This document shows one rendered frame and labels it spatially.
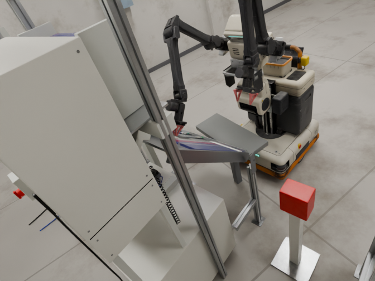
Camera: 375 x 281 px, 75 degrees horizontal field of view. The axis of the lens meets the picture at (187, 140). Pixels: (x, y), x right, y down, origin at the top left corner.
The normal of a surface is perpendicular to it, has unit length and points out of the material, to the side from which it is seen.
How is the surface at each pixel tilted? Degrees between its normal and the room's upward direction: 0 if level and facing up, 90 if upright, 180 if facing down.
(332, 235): 0
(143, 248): 0
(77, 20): 90
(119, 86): 90
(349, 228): 0
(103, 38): 90
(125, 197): 90
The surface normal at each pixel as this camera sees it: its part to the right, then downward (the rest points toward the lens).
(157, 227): -0.26, -0.74
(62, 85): 0.73, 0.26
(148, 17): 0.53, 0.43
